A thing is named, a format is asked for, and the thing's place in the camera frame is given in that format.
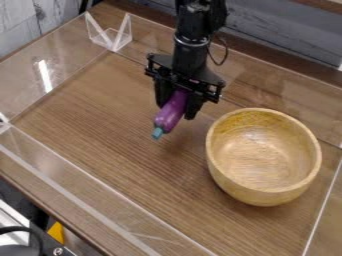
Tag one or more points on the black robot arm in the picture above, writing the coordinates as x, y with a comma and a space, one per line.
199, 19

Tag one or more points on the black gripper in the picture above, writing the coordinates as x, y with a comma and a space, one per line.
183, 71

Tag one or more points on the purple toy eggplant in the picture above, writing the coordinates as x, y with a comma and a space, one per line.
170, 114

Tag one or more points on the clear acrylic corner bracket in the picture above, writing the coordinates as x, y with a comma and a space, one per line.
112, 39

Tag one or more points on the clear acrylic barrier wall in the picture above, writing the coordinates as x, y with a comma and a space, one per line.
104, 217

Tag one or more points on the brown wooden bowl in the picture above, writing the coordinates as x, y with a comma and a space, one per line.
263, 156

